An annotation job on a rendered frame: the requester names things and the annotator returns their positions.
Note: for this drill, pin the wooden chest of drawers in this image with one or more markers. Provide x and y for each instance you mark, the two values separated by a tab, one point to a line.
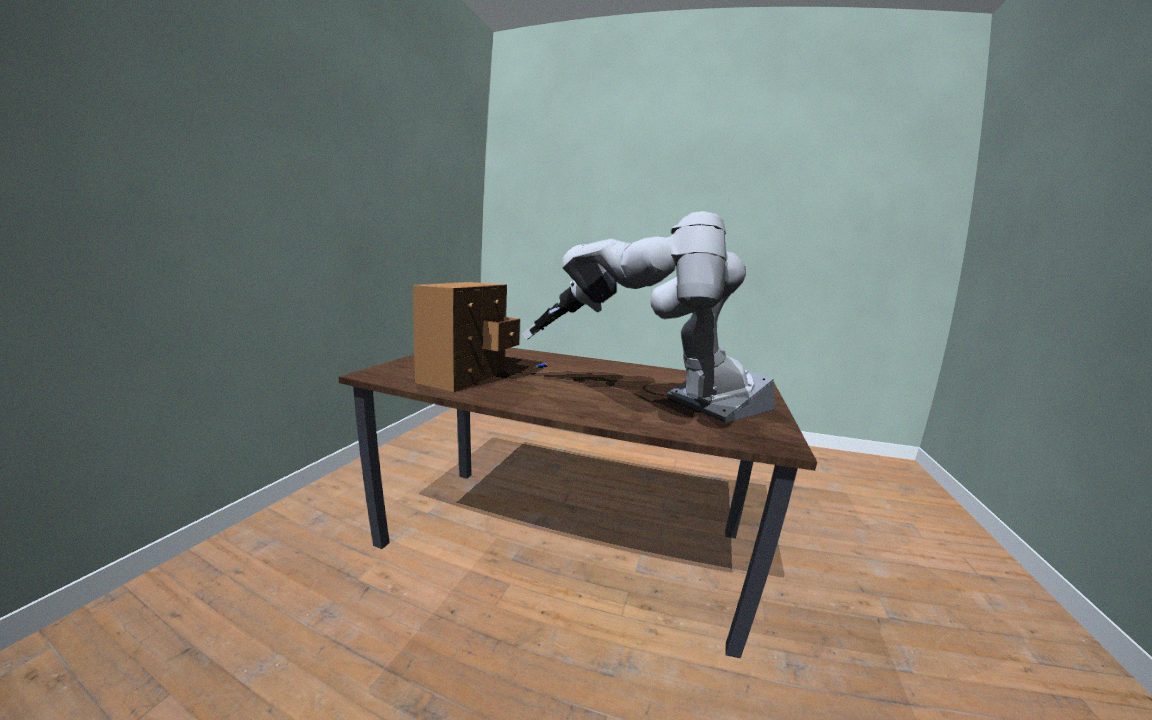
433	325

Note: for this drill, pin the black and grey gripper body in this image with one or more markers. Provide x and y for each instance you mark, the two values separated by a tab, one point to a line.
568	301

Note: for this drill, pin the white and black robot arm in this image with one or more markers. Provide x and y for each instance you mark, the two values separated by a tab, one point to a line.
698	252

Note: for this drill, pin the brown wooden drawer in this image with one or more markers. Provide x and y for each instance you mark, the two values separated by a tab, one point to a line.
493	296
463	338
467	305
464	369
497	336
492	362

